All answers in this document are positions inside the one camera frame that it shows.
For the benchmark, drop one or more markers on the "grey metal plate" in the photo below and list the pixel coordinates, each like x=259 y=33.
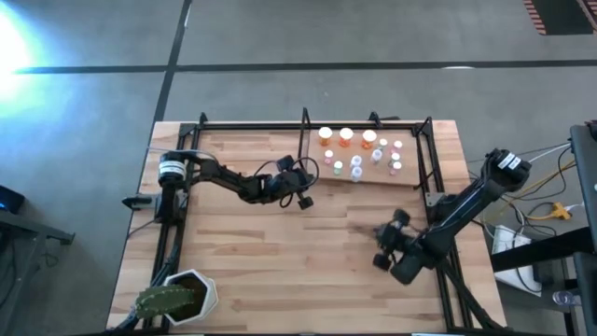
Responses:
x=431 y=198

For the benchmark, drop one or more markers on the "black rug striped edge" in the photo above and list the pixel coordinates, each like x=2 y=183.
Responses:
x=559 y=16

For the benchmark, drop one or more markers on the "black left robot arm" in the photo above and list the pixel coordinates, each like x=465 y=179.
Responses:
x=224 y=177

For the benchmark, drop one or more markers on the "green cactus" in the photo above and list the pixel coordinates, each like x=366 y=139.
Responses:
x=163 y=301

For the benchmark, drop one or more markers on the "white power strip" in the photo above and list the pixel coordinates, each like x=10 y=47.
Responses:
x=506 y=242

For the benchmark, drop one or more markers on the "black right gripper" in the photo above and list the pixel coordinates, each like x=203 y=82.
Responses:
x=394 y=240

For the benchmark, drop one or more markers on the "black metal bracket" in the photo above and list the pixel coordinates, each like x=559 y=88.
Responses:
x=135 y=202

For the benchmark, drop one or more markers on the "black device blue light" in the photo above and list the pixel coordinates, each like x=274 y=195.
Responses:
x=11 y=200

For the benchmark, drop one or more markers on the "black metal table frame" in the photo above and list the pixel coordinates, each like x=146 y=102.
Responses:
x=261 y=126

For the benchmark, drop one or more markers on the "white hexagonal planter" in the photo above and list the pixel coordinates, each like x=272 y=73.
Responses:
x=207 y=298

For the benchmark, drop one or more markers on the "wooden shelf black metal ends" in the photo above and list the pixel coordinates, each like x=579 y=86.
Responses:
x=373 y=178

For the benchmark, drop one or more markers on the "black side table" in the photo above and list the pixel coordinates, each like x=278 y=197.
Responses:
x=583 y=163

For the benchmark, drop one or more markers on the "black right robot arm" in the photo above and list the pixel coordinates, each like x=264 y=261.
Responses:
x=466 y=205

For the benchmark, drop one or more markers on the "black metal stand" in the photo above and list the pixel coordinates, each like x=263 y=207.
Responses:
x=28 y=226

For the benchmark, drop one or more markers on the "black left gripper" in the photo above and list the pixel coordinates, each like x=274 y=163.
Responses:
x=291 y=182

